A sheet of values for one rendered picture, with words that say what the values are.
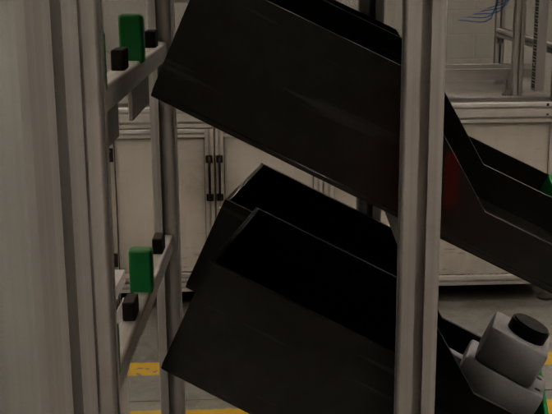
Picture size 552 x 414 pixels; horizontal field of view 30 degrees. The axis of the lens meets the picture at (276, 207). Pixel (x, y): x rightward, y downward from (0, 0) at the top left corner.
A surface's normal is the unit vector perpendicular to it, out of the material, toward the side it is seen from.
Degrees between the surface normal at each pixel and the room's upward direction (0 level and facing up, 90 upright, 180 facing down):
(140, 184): 90
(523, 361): 87
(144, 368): 0
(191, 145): 90
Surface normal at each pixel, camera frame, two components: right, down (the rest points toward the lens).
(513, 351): -0.29, 0.18
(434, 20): -0.01, 0.24
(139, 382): 0.00, -0.97
